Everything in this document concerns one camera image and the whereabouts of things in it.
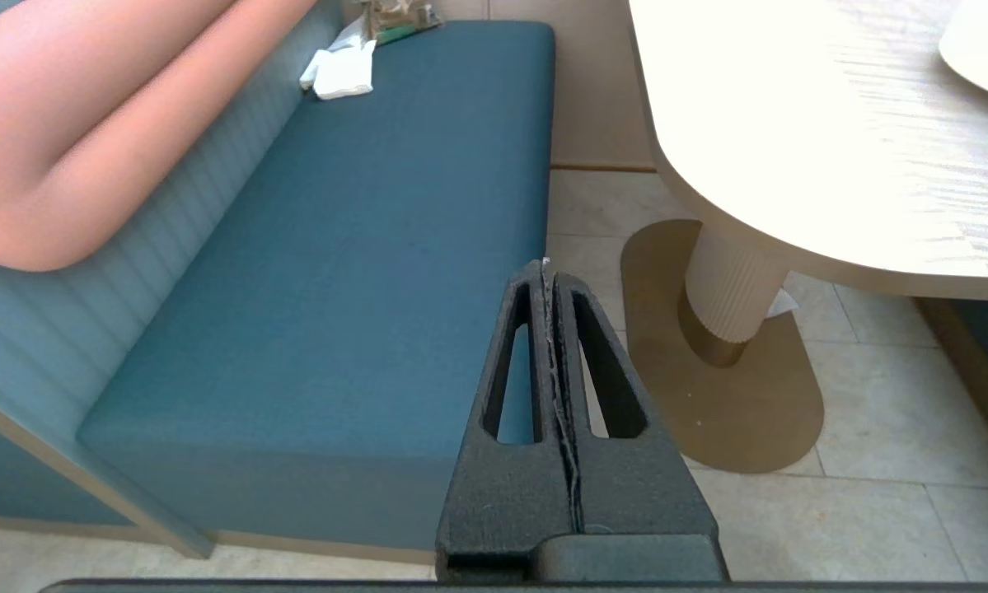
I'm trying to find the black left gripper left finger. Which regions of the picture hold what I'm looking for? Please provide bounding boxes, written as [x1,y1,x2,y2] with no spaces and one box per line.
[436,262,581,580]

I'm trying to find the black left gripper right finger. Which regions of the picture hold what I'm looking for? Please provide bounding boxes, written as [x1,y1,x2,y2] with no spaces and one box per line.
[548,268,719,538]

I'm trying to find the teal striped bench backrest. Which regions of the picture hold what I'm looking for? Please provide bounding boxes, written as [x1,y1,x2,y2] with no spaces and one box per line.
[0,0,348,561]

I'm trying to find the white folded napkin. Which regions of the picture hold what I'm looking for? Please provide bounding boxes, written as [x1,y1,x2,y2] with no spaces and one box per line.
[299,39,377,102]

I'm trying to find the crumpled brown snack bag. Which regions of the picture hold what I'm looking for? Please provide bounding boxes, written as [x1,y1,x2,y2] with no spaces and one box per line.
[354,0,444,45]

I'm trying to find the pink bolster cushion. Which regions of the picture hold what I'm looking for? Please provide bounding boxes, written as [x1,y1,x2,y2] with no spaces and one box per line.
[0,0,319,273]

